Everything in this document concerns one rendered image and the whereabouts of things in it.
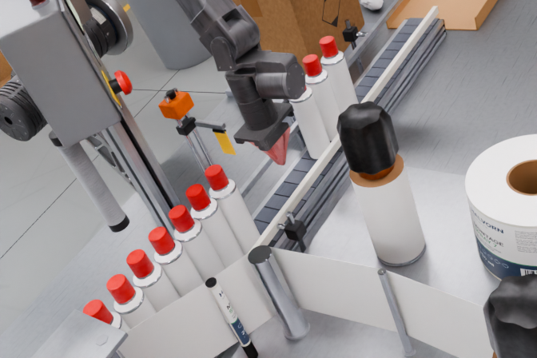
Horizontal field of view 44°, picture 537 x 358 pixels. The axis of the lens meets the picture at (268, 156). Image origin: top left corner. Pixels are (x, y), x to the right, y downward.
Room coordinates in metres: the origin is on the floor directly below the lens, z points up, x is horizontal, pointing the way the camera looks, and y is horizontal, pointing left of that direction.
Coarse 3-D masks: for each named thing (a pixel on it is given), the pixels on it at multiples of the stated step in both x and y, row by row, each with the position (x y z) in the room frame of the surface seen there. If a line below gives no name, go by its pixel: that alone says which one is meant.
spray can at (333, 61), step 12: (324, 48) 1.22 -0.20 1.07; (336, 48) 1.23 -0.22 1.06; (324, 60) 1.23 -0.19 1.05; (336, 60) 1.21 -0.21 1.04; (336, 72) 1.21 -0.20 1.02; (348, 72) 1.22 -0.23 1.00; (336, 84) 1.21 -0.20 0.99; (348, 84) 1.21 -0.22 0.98; (336, 96) 1.22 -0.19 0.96; (348, 96) 1.21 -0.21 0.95
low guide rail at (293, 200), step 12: (432, 12) 1.47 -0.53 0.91; (420, 24) 1.43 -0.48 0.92; (420, 36) 1.41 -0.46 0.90; (408, 48) 1.36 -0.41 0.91; (396, 60) 1.32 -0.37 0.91; (384, 72) 1.30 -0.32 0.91; (384, 84) 1.27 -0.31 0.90; (372, 96) 1.23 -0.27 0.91; (336, 144) 1.12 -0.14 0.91; (324, 156) 1.09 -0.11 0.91; (312, 168) 1.07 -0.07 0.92; (312, 180) 1.05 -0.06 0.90; (300, 192) 1.02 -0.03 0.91; (288, 204) 0.99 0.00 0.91; (276, 216) 0.98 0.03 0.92; (276, 228) 0.96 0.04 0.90; (264, 240) 0.93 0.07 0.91
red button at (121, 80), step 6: (120, 72) 0.91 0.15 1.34; (114, 78) 0.91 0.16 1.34; (120, 78) 0.90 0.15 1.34; (126, 78) 0.90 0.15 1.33; (114, 84) 0.91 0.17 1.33; (120, 84) 0.90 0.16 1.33; (126, 84) 0.90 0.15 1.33; (114, 90) 0.90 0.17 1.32; (120, 90) 0.90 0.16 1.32; (126, 90) 0.90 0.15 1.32
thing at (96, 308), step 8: (88, 304) 0.76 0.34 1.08; (96, 304) 0.75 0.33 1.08; (104, 304) 0.75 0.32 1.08; (88, 312) 0.74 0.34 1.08; (96, 312) 0.74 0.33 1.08; (104, 312) 0.74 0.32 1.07; (112, 312) 0.76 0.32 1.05; (104, 320) 0.74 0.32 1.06; (112, 320) 0.74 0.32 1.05; (120, 320) 0.75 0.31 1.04; (120, 328) 0.74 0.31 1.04; (128, 328) 0.75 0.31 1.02
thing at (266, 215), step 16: (400, 32) 1.50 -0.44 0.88; (400, 48) 1.42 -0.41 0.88; (416, 48) 1.39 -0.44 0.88; (384, 64) 1.38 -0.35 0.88; (400, 64) 1.35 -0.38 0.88; (368, 80) 1.35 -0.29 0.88; (304, 160) 1.15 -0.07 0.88; (288, 176) 1.12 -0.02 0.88; (304, 176) 1.10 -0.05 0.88; (320, 176) 1.08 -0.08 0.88; (288, 192) 1.07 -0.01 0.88; (272, 208) 1.04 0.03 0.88; (256, 224) 1.02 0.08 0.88; (272, 240) 0.96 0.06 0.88
